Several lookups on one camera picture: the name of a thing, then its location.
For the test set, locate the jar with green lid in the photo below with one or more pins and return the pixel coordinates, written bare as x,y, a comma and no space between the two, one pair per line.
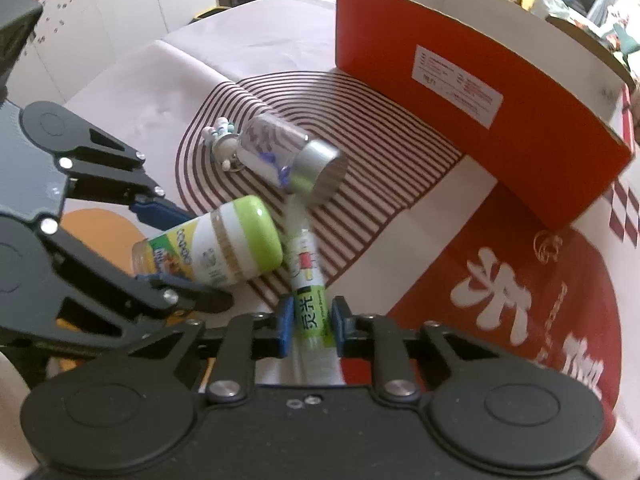
220,240

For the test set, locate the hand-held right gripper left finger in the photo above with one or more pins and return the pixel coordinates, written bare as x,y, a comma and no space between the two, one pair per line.
285,327

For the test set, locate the clear bottle with silver cap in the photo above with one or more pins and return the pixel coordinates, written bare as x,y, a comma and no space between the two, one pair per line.
285,155

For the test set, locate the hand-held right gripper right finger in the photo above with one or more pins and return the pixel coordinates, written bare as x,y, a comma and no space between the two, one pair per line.
340,327

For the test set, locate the red cardboard box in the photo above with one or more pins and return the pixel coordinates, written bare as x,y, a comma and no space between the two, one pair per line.
470,110

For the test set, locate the green and white glue stick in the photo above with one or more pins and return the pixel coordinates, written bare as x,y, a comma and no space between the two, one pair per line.
310,280

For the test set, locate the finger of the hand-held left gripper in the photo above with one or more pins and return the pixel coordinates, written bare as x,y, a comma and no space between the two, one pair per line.
162,213
200,297

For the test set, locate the red and white printed tablecloth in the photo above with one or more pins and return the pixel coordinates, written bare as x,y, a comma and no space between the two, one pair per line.
440,260

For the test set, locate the white cabinet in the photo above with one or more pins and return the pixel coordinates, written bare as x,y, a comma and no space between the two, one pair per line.
110,20

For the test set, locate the black bin with yellow rim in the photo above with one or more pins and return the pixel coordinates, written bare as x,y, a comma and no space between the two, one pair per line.
210,11

